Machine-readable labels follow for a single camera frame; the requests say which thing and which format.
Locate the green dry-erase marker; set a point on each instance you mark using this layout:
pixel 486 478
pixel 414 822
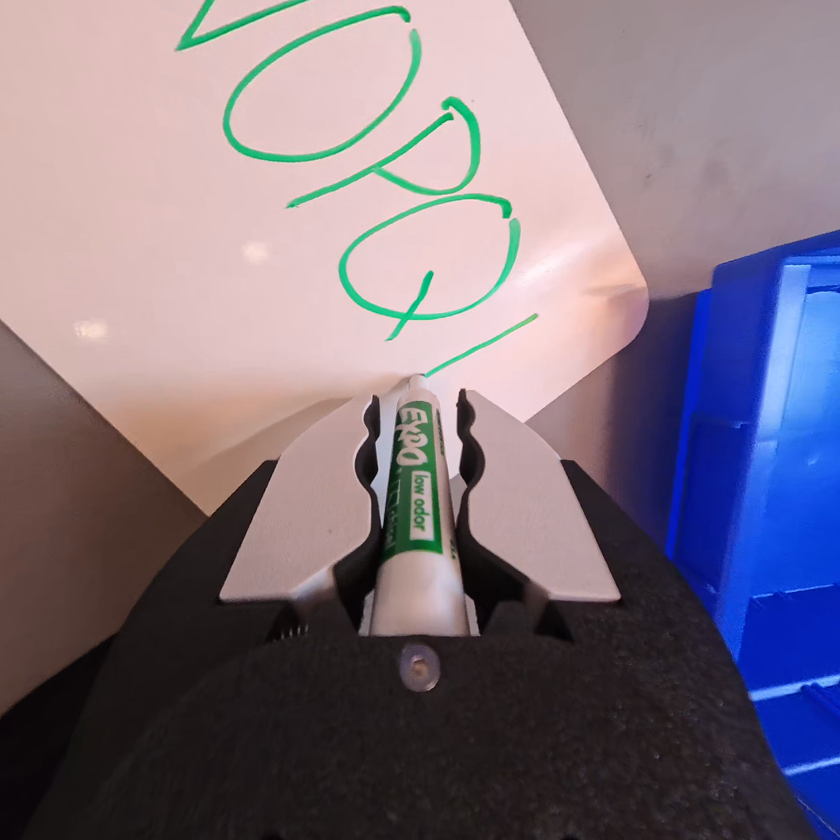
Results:
pixel 418 499

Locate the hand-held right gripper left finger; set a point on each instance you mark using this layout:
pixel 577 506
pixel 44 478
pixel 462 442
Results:
pixel 295 525

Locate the white whiteboard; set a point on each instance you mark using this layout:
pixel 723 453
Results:
pixel 131 197

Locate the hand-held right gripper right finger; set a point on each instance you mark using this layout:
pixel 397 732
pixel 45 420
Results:
pixel 545 525

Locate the blue plastic bin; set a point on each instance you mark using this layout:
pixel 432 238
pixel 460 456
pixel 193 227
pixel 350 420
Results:
pixel 761 460

